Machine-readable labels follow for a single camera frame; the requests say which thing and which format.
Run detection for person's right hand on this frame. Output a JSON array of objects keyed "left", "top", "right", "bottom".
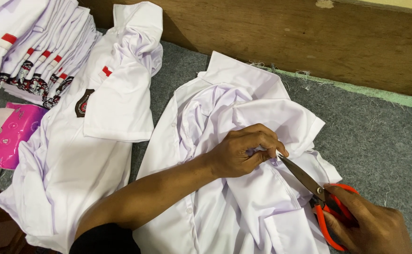
[{"left": 320, "top": 183, "right": 412, "bottom": 254}]

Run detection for person's left hand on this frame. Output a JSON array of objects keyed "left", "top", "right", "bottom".
[{"left": 209, "top": 123, "right": 290, "bottom": 179}]

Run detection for plain white shirt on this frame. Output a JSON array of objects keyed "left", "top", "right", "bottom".
[{"left": 133, "top": 51, "right": 343, "bottom": 254}]

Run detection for orange-handled scissors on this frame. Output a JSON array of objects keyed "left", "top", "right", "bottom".
[{"left": 277, "top": 153, "right": 360, "bottom": 252}]

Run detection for grey felt mat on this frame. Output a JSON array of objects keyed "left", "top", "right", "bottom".
[{"left": 0, "top": 28, "right": 412, "bottom": 254}]

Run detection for brown wooden board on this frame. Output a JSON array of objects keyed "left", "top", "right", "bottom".
[{"left": 78, "top": 0, "right": 412, "bottom": 100}]

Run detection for white shirt with chest badge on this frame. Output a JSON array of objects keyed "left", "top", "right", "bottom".
[{"left": 0, "top": 1, "right": 164, "bottom": 254}]

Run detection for black sleeve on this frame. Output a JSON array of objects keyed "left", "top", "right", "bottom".
[{"left": 69, "top": 223, "right": 141, "bottom": 254}]

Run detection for pink tissue pack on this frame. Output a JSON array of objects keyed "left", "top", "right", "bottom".
[{"left": 0, "top": 102, "right": 49, "bottom": 171}]

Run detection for stack of folded white shirts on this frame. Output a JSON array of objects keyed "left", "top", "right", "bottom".
[{"left": 0, "top": 0, "right": 102, "bottom": 109}]

